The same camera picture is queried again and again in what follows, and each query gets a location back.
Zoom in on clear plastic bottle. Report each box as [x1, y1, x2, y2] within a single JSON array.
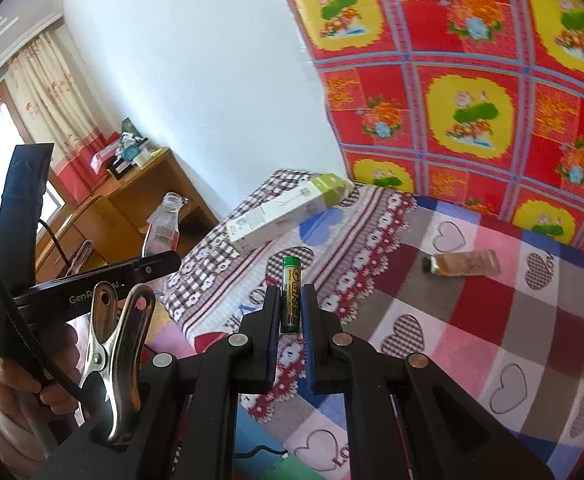
[[142, 191, 189, 261]]

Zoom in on beige cream tube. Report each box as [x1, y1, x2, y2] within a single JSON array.
[[422, 249, 502, 277]]

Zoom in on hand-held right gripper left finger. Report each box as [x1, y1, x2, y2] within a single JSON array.
[[32, 284, 283, 480]]

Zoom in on foam puzzle floor mats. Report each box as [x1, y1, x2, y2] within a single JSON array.
[[142, 310, 293, 480]]

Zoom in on person's left hand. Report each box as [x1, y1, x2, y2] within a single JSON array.
[[0, 320, 82, 423]]

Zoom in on green battery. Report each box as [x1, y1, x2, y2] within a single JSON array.
[[279, 255, 303, 335]]

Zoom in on black box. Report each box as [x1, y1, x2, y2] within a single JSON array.
[[107, 157, 135, 181]]

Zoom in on beige red curtain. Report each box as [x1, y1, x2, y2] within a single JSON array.
[[4, 30, 123, 201]]

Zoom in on patchwork heart print bedsheet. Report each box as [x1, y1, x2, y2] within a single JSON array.
[[162, 167, 584, 480]]

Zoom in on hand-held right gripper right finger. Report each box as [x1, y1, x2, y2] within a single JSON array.
[[302, 282, 555, 480]]

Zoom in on thin black cable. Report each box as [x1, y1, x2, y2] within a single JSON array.
[[236, 446, 289, 461]]

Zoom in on wooden desk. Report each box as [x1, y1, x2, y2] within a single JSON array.
[[32, 146, 220, 281]]

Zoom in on silver metal spring clip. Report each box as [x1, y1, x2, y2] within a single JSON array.
[[63, 239, 94, 281], [79, 281, 157, 447]]

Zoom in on green white cardboard box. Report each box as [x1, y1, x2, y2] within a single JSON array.
[[224, 172, 357, 256]]

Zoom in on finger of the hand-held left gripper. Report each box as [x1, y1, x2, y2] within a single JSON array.
[[114, 251, 183, 288]]

